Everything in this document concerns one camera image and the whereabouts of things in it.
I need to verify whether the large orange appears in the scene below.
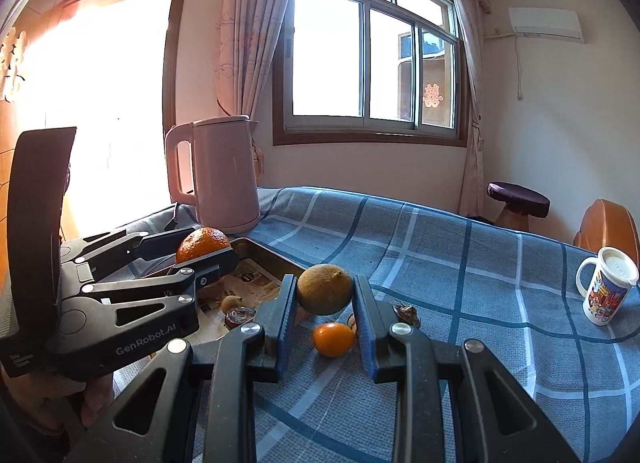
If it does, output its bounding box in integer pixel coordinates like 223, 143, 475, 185
175, 227, 230, 264

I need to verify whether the small orange tangerine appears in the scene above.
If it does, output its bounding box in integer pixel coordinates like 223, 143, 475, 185
312, 322, 356, 358

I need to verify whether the yellow-brown round fruit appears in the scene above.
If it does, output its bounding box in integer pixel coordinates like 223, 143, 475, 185
296, 264, 354, 316

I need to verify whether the dark brown water chestnut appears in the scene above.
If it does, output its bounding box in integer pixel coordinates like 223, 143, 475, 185
224, 306, 256, 331

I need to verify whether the person's left hand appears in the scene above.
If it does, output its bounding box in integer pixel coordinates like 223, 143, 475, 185
1, 368, 114, 431

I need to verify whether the small tan fruit in tin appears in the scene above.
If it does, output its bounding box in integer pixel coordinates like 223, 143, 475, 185
220, 295, 242, 313

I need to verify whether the red metal tin box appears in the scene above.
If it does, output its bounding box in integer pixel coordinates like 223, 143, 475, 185
186, 238, 305, 345

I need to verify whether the pink electric kettle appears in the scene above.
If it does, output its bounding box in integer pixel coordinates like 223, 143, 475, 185
165, 115, 260, 235

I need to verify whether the blue plaid tablecloth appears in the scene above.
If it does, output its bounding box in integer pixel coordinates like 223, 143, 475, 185
250, 186, 639, 462

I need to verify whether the cartoon print white mug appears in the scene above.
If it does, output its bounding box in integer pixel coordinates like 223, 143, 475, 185
575, 246, 639, 327

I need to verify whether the dark purple round stool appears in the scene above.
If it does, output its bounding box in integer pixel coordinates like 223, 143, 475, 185
486, 181, 550, 232

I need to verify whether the brown leather sofa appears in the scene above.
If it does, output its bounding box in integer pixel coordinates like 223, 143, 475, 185
573, 198, 639, 265

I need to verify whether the left pink curtain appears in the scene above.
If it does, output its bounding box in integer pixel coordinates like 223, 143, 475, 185
214, 0, 306, 179

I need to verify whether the pink curtain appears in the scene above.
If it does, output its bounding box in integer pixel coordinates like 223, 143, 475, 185
453, 0, 491, 217
214, 0, 306, 179

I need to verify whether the sliding glass window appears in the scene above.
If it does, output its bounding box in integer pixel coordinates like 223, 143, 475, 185
272, 0, 466, 146

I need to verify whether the white wall air conditioner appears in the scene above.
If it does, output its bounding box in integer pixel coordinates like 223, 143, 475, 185
509, 8, 585, 44

